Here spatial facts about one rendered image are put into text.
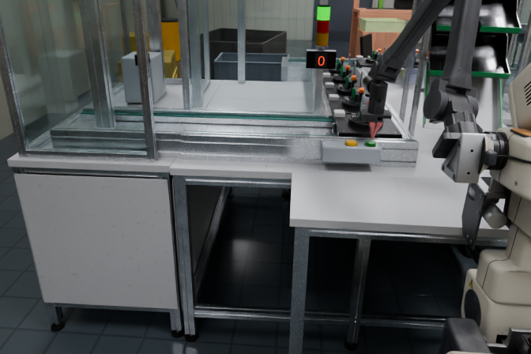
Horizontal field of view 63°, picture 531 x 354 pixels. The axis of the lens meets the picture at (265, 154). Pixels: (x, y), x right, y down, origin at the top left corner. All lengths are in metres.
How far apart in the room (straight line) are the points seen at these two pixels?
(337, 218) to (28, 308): 1.70
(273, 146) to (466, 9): 0.81
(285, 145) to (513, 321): 0.90
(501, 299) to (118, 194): 1.32
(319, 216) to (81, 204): 0.98
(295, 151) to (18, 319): 1.56
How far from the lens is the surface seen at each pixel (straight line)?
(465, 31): 1.19
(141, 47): 1.59
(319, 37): 1.82
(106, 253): 1.96
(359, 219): 1.34
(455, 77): 1.14
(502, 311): 1.25
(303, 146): 1.64
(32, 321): 2.45
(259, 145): 1.64
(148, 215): 1.80
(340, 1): 10.84
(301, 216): 1.33
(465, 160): 1.03
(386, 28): 7.55
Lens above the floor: 1.54
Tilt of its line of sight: 23 degrees down
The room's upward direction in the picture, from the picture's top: 1 degrees clockwise
